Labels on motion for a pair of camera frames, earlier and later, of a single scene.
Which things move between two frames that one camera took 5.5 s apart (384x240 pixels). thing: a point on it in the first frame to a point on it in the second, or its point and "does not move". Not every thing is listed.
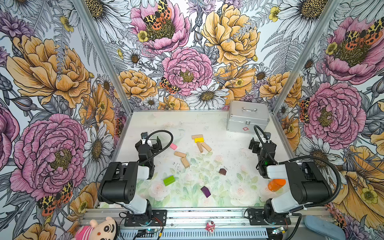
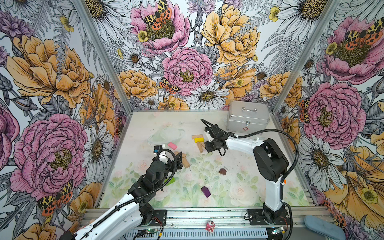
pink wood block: (173, 146) does not move
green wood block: (169, 180) does not move
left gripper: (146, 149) to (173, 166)
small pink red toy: (210, 226) does not move
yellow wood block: (199, 140) does not move
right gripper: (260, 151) to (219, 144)
